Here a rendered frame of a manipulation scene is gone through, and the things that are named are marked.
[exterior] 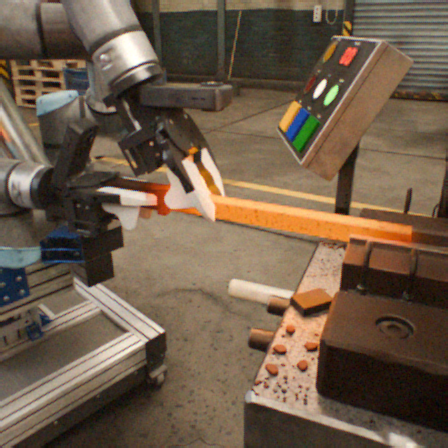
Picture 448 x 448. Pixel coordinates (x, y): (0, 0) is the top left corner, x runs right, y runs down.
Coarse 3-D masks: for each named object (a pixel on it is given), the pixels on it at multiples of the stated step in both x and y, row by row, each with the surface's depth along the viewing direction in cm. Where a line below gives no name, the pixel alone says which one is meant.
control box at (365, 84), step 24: (336, 48) 106; (360, 48) 91; (384, 48) 83; (312, 72) 115; (336, 72) 98; (360, 72) 85; (384, 72) 85; (312, 96) 105; (336, 96) 90; (360, 96) 87; (384, 96) 87; (336, 120) 88; (360, 120) 89; (288, 144) 106; (312, 144) 91; (336, 144) 90; (312, 168) 92; (336, 168) 92
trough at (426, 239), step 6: (414, 234) 53; (420, 234) 53; (426, 234) 53; (432, 234) 52; (414, 240) 53; (420, 240) 53; (426, 240) 53; (432, 240) 52; (438, 240) 52; (444, 240) 52; (438, 246) 52; (444, 246) 52
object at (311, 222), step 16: (144, 192) 62; (160, 192) 60; (160, 208) 61; (192, 208) 60; (224, 208) 58; (240, 208) 57; (256, 208) 57; (272, 208) 57; (288, 208) 57; (256, 224) 57; (272, 224) 56; (288, 224) 55; (304, 224) 55; (320, 224) 54; (336, 224) 53; (352, 224) 53; (368, 224) 53; (384, 224) 53; (400, 224) 53; (400, 240) 51
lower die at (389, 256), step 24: (360, 216) 60; (384, 216) 60; (408, 216) 62; (360, 240) 51; (384, 240) 51; (360, 264) 47; (384, 264) 47; (408, 264) 47; (432, 264) 47; (384, 288) 47; (432, 288) 45
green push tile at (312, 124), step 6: (306, 120) 99; (312, 120) 95; (318, 120) 94; (306, 126) 97; (312, 126) 93; (318, 126) 92; (300, 132) 99; (306, 132) 95; (312, 132) 92; (300, 138) 97; (306, 138) 93; (294, 144) 99; (300, 144) 95; (306, 144) 93; (300, 150) 94
